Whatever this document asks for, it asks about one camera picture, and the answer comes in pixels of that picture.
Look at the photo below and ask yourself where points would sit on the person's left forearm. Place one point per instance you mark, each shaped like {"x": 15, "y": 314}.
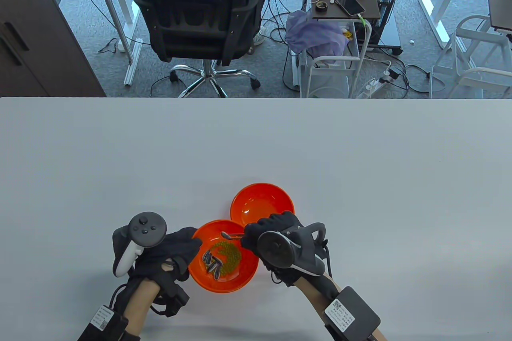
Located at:
{"x": 140, "y": 303}

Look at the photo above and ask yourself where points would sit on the white power strip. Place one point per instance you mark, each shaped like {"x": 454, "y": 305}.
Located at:
{"x": 372, "y": 87}

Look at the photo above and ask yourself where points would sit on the black office chair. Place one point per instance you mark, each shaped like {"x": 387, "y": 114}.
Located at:
{"x": 200, "y": 17}

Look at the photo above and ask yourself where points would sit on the person's right hand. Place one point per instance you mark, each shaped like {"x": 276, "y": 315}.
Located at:
{"x": 272, "y": 222}

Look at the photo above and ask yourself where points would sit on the pile of green beans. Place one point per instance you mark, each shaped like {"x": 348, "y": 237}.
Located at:
{"x": 228, "y": 255}

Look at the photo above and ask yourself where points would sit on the purple cloth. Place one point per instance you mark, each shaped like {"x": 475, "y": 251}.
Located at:
{"x": 316, "y": 33}

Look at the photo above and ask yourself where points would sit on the grey white controller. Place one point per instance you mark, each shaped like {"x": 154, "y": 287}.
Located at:
{"x": 146, "y": 229}
{"x": 276, "y": 247}

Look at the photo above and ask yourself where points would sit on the grey white right controller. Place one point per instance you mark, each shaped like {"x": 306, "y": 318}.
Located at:
{"x": 276, "y": 247}

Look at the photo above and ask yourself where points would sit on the silver metal tweezers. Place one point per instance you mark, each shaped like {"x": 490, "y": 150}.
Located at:
{"x": 235, "y": 236}

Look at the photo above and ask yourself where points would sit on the orange bowl with green beans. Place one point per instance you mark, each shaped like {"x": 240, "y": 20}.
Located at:
{"x": 244, "y": 273}

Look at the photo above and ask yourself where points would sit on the white metal desk leg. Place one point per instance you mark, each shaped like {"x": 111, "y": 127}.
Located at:
{"x": 444, "y": 1}

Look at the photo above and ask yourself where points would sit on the black plug adapter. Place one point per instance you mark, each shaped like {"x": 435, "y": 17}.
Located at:
{"x": 394, "y": 73}

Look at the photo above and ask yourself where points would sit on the black glove sensor module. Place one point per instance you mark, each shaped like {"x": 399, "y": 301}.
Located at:
{"x": 172, "y": 293}

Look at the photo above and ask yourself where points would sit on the grey metal desk frame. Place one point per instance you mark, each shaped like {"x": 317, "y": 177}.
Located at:
{"x": 120, "y": 9}

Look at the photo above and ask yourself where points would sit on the grey white left controller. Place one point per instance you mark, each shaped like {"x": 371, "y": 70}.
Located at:
{"x": 146, "y": 229}

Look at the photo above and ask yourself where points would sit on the yellow packet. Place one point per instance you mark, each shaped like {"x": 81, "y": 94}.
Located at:
{"x": 347, "y": 33}

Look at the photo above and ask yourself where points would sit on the person's left hand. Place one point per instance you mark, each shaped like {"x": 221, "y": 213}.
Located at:
{"x": 176, "y": 251}

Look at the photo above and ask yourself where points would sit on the orange plastic bowl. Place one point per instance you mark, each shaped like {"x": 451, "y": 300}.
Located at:
{"x": 260, "y": 201}

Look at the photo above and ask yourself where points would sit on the dark brown cabinet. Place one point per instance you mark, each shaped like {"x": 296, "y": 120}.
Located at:
{"x": 32, "y": 37}

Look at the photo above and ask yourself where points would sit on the black labelled wrist camera box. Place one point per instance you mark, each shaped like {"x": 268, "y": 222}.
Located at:
{"x": 104, "y": 323}
{"x": 356, "y": 313}

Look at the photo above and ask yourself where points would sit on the white chair frame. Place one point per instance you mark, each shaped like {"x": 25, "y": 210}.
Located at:
{"x": 476, "y": 23}

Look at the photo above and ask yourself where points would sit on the black tape roll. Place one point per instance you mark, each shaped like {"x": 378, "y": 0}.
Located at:
{"x": 321, "y": 6}

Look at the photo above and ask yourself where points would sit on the black smartphone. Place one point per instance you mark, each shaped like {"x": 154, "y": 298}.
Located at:
{"x": 350, "y": 3}

